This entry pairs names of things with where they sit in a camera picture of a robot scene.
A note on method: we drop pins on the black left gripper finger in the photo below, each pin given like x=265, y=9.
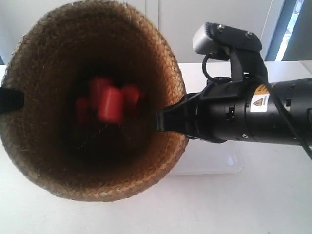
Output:
x=11, y=100

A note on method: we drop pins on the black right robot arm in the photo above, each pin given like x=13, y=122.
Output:
x=249, y=111

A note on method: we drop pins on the dark red can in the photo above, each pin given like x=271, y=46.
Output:
x=96, y=86

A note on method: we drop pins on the red cylindrical blocks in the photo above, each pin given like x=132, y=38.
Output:
x=111, y=105

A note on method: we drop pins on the white plastic tray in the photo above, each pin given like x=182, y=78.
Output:
x=203, y=158

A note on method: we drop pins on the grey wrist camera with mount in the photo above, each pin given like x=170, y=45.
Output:
x=224, y=43

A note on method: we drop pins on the red plastic pieces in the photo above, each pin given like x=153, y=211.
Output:
x=133, y=96

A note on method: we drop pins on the brown woven wicker basket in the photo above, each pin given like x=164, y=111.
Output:
x=51, y=66

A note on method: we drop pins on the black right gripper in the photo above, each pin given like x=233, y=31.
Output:
x=216, y=114

